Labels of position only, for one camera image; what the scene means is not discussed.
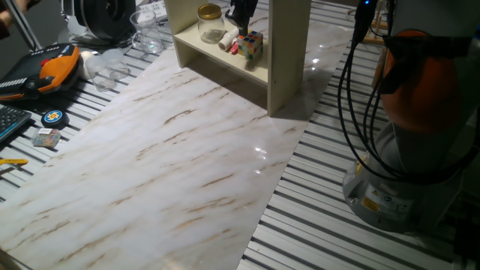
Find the silver metal stand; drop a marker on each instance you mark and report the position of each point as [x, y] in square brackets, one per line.
[69, 30]

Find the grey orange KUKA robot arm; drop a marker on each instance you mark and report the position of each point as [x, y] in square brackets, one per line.
[423, 150]

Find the operator bare hand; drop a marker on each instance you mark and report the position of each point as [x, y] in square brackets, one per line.
[26, 3]

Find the forearm in dark red sleeve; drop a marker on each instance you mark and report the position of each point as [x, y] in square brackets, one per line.
[5, 24]

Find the clear box coloured clips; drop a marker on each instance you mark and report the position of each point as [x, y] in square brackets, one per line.
[46, 138]

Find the wooden slat rack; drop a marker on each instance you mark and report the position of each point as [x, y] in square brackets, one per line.
[377, 37]

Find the round black puck blue logo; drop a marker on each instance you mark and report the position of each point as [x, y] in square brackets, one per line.
[54, 118]

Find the glass jar gold lid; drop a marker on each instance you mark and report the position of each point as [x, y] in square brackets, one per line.
[211, 26]

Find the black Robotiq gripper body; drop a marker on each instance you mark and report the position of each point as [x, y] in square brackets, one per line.
[245, 6]

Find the white power strip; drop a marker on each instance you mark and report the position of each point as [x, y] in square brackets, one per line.
[153, 9]

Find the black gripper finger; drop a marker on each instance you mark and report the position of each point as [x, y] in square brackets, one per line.
[231, 15]
[243, 26]

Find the multicoloured Rubik's cube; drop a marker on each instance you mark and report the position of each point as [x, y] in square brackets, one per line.
[250, 45]

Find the clear plastic cup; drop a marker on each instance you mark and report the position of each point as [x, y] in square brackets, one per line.
[99, 73]
[118, 63]

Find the black filament spool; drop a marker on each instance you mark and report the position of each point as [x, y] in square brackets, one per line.
[105, 17]

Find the white ball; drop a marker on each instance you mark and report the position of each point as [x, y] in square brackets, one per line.
[84, 60]

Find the cream wooden shelf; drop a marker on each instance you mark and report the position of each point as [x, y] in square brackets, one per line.
[287, 56]

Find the aluminium profile pole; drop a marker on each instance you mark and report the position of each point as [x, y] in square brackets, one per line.
[24, 26]

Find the orange black teach pendant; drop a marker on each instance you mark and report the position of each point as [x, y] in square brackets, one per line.
[56, 71]

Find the marble patterned mat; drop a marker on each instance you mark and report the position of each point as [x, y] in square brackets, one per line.
[150, 168]

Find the clear glass beaker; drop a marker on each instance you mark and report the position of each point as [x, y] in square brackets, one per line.
[147, 32]

